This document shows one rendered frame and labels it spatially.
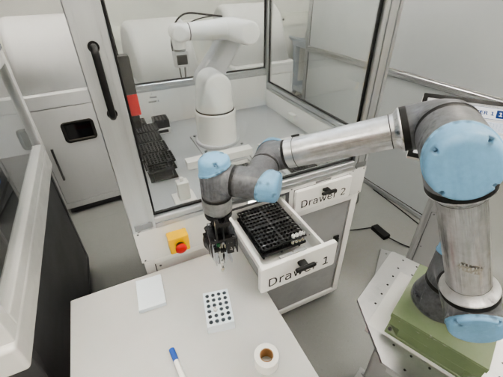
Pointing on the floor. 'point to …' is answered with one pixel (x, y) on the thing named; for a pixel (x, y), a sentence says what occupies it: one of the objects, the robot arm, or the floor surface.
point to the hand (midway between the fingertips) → (221, 257)
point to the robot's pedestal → (375, 369)
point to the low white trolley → (182, 327)
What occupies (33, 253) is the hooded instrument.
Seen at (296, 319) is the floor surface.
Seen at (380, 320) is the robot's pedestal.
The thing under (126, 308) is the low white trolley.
